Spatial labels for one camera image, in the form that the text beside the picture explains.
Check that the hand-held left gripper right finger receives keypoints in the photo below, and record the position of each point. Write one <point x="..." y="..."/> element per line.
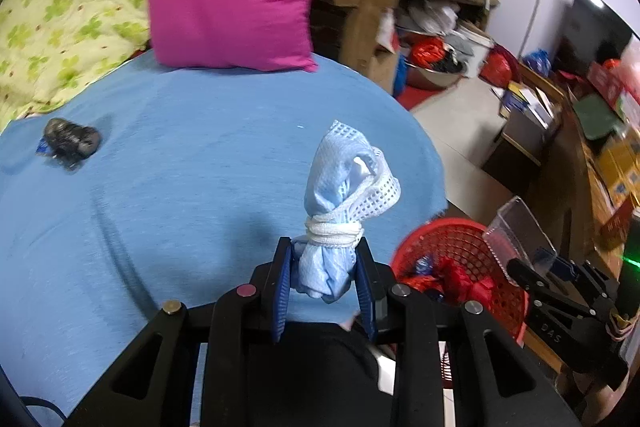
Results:
<point x="365" y="302"/>

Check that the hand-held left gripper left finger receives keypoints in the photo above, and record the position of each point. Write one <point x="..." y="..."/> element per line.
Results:
<point x="282" y="292"/>

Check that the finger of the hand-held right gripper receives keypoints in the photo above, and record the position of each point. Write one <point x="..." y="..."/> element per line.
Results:
<point x="567" y="268"/>
<point x="525" y="274"/>

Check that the clear plastic container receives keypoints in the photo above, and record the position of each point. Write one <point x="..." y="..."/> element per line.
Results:
<point x="520" y="227"/>

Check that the red plastic basket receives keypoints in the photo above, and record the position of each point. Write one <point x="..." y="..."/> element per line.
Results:
<point x="450" y="242"/>

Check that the blue face mask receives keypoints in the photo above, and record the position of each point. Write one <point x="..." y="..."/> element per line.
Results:
<point x="340" y="187"/>

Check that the wooden cabinet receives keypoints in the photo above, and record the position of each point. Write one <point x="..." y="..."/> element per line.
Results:
<point x="565" y="167"/>

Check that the yellow cardboard box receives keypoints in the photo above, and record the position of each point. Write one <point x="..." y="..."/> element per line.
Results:
<point x="620" y="167"/>

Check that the green flat board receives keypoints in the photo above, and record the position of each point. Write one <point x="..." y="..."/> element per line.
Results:
<point x="597" y="117"/>

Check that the blue blanket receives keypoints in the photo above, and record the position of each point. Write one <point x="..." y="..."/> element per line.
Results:
<point x="200" y="157"/>

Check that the blue plastic bag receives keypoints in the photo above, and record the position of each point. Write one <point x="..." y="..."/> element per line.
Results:
<point x="537" y="62"/>

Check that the metal basin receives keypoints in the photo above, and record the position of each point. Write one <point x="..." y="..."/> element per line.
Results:
<point x="432" y="77"/>

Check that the white bucket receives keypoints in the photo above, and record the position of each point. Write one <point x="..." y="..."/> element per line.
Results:
<point x="472" y="47"/>

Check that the black television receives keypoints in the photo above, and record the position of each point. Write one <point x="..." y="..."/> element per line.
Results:
<point x="592" y="32"/>

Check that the dark crumpled wrapper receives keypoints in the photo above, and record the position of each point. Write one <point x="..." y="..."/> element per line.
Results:
<point x="70" y="139"/>

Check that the green clover print blanket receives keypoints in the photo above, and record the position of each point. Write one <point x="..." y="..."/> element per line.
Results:
<point x="75" y="7"/>

